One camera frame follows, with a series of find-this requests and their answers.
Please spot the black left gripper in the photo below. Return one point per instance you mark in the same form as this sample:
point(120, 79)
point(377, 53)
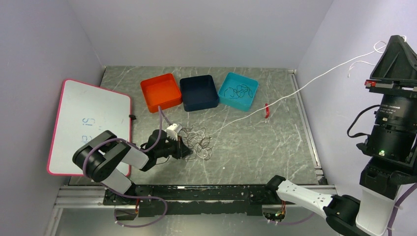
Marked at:
point(182, 150)

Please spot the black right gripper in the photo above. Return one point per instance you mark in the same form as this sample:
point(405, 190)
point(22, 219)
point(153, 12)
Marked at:
point(398, 61)

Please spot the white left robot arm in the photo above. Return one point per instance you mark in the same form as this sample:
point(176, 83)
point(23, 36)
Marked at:
point(100, 157)

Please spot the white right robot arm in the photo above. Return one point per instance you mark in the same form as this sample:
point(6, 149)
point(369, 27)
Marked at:
point(390, 176)

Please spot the dark blue plastic bin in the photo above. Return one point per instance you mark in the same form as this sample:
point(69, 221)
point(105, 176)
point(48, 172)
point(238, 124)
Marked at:
point(198, 93)

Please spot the orange plastic bin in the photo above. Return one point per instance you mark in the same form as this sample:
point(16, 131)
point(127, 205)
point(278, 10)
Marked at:
point(161, 91)

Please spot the teal plastic bin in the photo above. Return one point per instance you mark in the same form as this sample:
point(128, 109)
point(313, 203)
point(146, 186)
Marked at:
point(238, 91)

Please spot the red white small card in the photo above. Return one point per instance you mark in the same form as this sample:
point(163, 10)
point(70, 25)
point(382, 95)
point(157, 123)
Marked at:
point(267, 112)

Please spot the pink framed whiteboard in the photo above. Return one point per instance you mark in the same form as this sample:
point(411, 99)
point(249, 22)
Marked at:
point(84, 112)

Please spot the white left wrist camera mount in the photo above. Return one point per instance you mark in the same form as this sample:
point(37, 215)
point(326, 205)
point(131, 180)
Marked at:
point(173, 130)

